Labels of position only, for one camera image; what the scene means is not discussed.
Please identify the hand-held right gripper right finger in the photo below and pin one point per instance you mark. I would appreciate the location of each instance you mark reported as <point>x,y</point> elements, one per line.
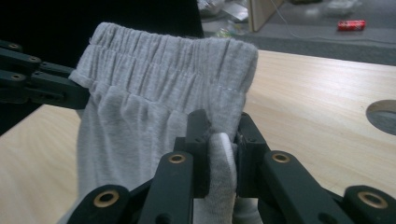
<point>249,161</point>

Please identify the clear plastic bag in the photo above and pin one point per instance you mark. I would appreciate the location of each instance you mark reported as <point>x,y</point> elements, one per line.
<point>341,6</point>

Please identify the crumpled white plastic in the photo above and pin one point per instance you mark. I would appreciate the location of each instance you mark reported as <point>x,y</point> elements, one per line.
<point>209,6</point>

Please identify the flat silver package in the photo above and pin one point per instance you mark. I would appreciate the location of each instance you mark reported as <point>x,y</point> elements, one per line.
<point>235,11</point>

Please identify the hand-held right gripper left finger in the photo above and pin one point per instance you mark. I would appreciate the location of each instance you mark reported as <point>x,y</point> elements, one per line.
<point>199,149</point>

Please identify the red can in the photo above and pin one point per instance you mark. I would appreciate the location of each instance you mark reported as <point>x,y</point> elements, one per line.
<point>351,25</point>

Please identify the beige wooden desk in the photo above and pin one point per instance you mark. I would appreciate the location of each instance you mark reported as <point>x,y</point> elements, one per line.
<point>263,14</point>

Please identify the gray shorts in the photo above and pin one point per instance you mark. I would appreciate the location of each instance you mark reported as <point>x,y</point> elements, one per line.
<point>149,93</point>

